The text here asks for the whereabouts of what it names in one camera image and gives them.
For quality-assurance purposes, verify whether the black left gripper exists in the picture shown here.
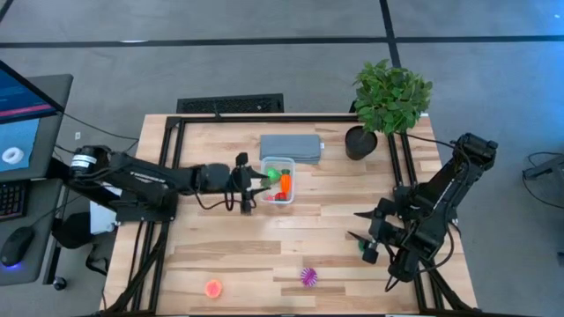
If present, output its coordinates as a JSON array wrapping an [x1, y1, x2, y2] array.
[[228, 152, 272, 216]]

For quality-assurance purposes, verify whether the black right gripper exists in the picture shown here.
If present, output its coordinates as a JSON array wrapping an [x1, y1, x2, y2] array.
[[346, 197, 409, 265]]

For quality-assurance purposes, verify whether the orange toy carrot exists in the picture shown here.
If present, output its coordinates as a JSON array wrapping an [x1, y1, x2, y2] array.
[[279, 168, 293, 195]]

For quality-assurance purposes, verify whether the red toy strawberry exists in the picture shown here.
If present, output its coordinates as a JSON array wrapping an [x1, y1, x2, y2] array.
[[204, 279, 224, 299]]

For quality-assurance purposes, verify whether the clear plastic tupperware container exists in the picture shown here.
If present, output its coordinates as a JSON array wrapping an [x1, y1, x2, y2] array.
[[259, 157, 296, 205]]

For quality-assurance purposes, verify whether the grey folded cloth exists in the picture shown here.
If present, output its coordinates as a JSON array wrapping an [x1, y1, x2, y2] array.
[[258, 133, 323, 166]]

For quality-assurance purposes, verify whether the black plant pot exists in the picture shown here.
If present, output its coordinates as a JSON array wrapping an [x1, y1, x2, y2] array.
[[345, 125, 379, 161]]

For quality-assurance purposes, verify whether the black floor grate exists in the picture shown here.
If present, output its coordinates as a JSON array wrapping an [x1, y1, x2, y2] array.
[[175, 92, 286, 114]]

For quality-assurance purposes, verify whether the green leafy tree plant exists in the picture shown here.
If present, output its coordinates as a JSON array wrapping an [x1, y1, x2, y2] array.
[[352, 59, 434, 136]]

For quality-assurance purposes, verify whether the white box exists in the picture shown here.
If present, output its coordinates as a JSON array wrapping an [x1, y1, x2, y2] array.
[[90, 184, 121, 234]]

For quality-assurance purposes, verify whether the grey computer desk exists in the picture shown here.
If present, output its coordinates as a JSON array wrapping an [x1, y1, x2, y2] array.
[[0, 178, 65, 287]]

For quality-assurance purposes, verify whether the large computer monitor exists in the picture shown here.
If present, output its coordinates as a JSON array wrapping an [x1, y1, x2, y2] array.
[[0, 59, 74, 184]]

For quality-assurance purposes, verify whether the black keyboard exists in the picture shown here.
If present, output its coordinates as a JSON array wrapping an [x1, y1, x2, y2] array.
[[0, 180, 28, 221]]

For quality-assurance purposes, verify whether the black computer mouse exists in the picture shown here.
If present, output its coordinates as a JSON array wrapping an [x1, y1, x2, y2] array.
[[0, 226, 35, 268]]

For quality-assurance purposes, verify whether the black aluminium rig frame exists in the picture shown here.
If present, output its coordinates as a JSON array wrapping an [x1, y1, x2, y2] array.
[[100, 114, 481, 317]]

